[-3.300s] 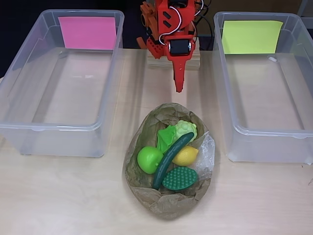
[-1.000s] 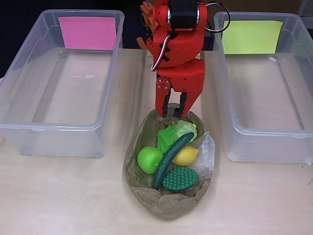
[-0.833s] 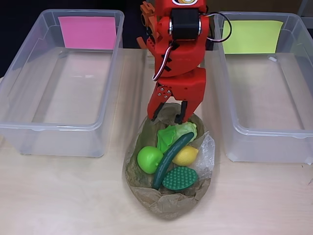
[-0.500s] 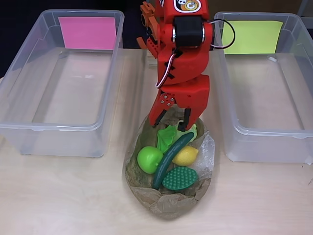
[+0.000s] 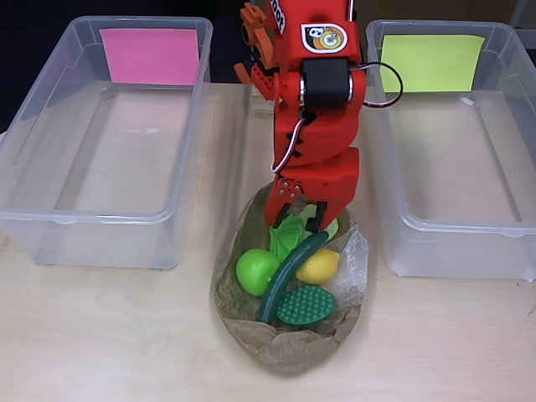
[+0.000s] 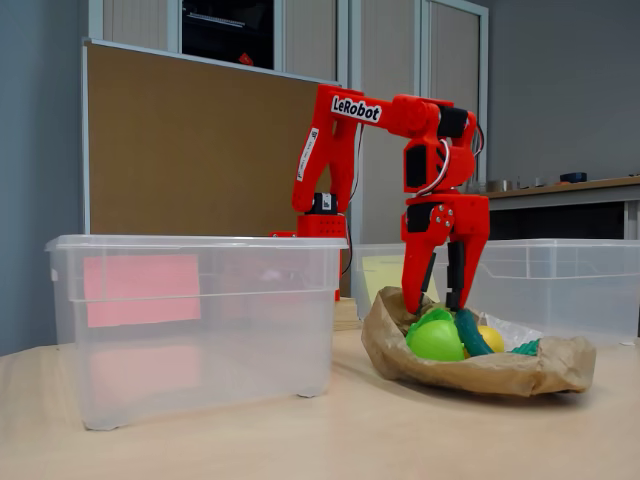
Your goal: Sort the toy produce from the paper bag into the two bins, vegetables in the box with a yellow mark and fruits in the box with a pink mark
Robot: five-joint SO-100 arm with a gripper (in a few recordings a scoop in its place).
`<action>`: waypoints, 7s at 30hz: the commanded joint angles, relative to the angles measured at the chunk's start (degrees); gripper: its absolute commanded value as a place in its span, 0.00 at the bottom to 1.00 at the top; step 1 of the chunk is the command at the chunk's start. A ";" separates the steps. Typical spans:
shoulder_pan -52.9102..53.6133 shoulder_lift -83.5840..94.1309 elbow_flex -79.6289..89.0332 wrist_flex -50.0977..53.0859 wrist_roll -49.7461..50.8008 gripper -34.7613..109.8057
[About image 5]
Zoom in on pale green toy grapes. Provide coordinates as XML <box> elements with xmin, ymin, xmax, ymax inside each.
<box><xmin>292</xmin><ymin>199</ymin><xmax>341</xmax><ymax>243</ymax></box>

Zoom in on bright green toy lettuce leaf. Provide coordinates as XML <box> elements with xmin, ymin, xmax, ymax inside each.
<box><xmin>267</xmin><ymin>207</ymin><xmax>313</xmax><ymax>257</ymax></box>

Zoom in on yellow toy lemon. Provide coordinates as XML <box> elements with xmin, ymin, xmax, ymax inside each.
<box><xmin>296</xmin><ymin>249</ymin><xmax>340</xmax><ymax>285</ymax></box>

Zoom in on dark green toy cucumber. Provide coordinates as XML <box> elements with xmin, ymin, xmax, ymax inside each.
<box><xmin>258</xmin><ymin>231</ymin><xmax>330</xmax><ymax>322</ymax></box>

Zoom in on green toy apple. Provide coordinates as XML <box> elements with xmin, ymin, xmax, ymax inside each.
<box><xmin>235</xmin><ymin>249</ymin><xmax>281</xmax><ymax>297</ymax></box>

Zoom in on clear plastic bin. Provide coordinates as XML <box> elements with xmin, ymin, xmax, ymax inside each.
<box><xmin>365</xmin><ymin>18</ymin><xmax>536</xmax><ymax>282</ymax></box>
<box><xmin>0</xmin><ymin>15</ymin><xmax>214</xmax><ymax>269</ymax></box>

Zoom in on dark green bumpy toy leaf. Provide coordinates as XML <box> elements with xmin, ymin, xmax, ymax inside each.
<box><xmin>275</xmin><ymin>285</ymin><xmax>338</xmax><ymax>327</ymax></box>

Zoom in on crumpled brown paper bag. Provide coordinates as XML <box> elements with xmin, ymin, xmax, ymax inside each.
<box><xmin>209</xmin><ymin>183</ymin><xmax>372</xmax><ymax>378</ymax></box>

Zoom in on yellow paper note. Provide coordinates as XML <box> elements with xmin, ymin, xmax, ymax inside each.
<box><xmin>379</xmin><ymin>33</ymin><xmax>487</xmax><ymax>93</ymax></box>

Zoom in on orange printed table clamp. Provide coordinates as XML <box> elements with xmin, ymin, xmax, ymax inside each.
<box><xmin>234</xmin><ymin>2</ymin><xmax>277</xmax><ymax>85</ymax></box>

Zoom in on pink paper note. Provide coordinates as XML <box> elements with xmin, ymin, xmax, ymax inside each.
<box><xmin>99</xmin><ymin>28</ymin><xmax>200</xmax><ymax>86</ymax></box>

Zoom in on white servo cable loop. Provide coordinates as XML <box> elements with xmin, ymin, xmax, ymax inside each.
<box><xmin>271</xmin><ymin>111</ymin><xmax>311</xmax><ymax>173</ymax></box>

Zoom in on thin dark servo cable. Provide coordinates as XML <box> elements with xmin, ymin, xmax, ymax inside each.
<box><xmin>360</xmin><ymin>61</ymin><xmax>404</xmax><ymax>111</ymax></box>

